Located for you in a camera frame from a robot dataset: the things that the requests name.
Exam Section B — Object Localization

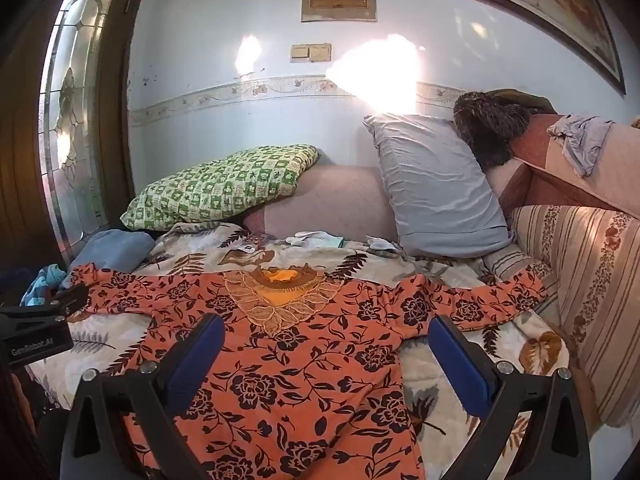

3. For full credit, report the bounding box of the pink brown sofa backrest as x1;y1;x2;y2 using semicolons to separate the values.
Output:
485;110;640;221

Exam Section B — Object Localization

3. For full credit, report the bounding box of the olive cloth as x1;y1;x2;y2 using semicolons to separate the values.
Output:
485;88;558;116

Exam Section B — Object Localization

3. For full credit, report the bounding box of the leaf print blanket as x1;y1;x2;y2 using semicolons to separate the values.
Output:
25;220;576;480

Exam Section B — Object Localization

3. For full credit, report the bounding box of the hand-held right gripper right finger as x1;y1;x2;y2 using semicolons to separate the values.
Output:
427;315;592;480

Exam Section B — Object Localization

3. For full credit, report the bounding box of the pink bolster cushion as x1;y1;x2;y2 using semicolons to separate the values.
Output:
242;165;401;248

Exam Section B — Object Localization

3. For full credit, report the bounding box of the grey pillow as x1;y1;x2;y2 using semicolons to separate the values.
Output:
362;112;513;259

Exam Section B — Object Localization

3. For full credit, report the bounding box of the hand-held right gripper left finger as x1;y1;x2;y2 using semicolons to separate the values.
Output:
60;314;227;480

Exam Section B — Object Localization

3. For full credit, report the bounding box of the green checked pillow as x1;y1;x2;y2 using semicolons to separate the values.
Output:
120;144;321;231

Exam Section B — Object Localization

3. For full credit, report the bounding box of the light blue patterned cloth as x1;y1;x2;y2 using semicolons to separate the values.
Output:
20;263;68;307

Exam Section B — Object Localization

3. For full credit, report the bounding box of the dark fuzzy cushion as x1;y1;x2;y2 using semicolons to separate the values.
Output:
452;91;532;172

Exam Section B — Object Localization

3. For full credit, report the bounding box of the small white cloth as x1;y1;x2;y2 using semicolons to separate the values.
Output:
287;231;346;249

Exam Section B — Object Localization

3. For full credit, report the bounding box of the brown striped blanket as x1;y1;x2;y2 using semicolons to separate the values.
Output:
507;204;640;428

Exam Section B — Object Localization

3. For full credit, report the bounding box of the grey crumpled cloth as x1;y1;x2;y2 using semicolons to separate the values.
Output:
546;114;615;177

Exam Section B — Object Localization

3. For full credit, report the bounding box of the orange floral blouse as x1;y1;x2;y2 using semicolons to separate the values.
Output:
65;262;548;480

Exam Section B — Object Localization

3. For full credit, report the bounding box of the blue folded cloth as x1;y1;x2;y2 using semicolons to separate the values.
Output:
67;229;156;281

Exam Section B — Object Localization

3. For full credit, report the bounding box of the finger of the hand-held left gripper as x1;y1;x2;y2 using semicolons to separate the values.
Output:
55;284;90;318

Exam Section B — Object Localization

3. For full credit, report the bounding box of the framed wall painting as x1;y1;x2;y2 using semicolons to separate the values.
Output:
372;0;627;96

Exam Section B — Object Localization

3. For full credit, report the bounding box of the beige wall switch panel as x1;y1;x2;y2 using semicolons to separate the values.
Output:
290;43;333;63

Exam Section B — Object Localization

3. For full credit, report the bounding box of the wooden door with stained glass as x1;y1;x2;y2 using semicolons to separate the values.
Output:
0;0;153;286

